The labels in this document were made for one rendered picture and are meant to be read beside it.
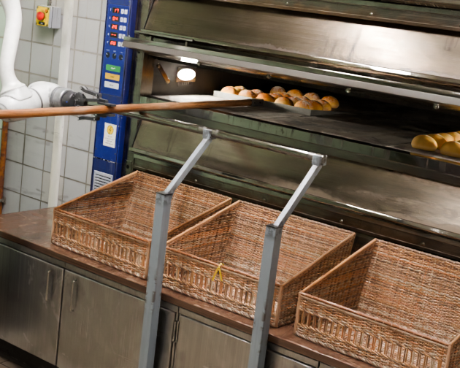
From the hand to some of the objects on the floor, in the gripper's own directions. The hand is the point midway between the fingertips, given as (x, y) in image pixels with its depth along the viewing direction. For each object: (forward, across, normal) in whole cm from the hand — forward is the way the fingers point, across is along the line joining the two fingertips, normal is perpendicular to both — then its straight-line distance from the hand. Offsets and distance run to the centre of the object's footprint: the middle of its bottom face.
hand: (106, 109), depth 342 cm
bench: (+44, +119, -26) cm, 130 cm away
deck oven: (+49, +119, -149) cm, 197 cm away
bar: (+26, +119, -5) cm, 122 cm away
